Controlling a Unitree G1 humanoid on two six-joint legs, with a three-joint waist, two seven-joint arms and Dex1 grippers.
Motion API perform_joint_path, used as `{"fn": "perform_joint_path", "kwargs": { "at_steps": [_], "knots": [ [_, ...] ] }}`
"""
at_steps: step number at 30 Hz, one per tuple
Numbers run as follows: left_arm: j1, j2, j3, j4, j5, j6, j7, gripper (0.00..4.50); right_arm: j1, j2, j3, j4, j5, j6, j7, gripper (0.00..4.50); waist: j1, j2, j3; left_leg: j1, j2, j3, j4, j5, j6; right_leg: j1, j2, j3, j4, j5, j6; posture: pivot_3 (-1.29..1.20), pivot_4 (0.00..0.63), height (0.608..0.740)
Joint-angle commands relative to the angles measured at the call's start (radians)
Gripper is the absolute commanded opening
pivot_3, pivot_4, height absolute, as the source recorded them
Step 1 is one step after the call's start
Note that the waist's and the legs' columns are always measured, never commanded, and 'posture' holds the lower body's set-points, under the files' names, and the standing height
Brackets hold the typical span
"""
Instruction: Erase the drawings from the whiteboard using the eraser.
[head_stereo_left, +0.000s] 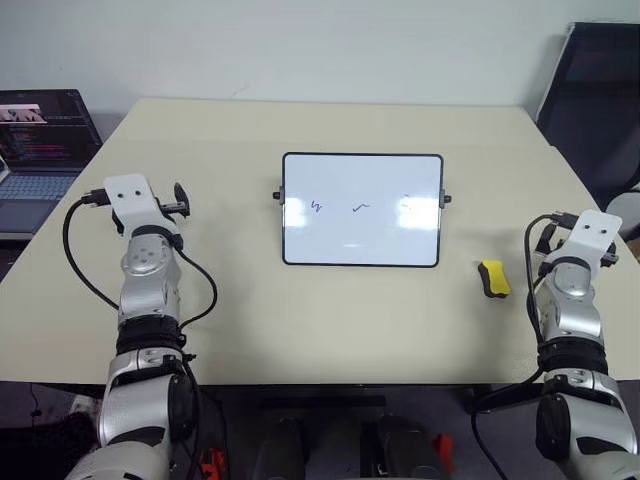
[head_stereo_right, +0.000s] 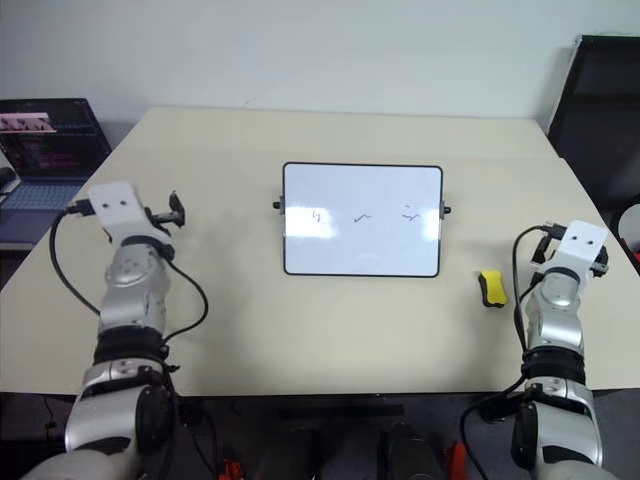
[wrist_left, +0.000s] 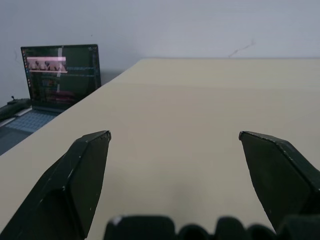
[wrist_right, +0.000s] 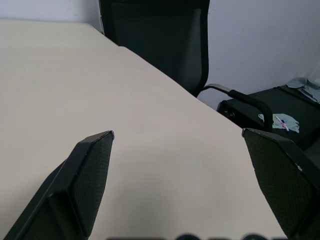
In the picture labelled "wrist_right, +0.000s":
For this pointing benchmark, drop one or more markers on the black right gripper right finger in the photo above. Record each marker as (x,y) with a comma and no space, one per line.
(280,172)

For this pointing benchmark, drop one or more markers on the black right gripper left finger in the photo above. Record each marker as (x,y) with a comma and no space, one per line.
(82,180)

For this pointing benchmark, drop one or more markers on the light blue cloth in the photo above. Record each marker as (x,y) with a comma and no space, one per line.
(287,123)

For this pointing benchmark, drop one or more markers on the white marker pen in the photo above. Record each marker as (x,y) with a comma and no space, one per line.
(282,123)

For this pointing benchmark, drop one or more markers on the black equipment case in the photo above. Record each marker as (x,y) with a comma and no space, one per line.
(297,105)

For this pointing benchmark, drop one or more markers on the grey blue crumpled cloth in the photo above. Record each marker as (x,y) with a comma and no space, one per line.
(306,87)

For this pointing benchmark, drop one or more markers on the black mesh office chair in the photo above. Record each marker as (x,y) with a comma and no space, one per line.
(160,45)

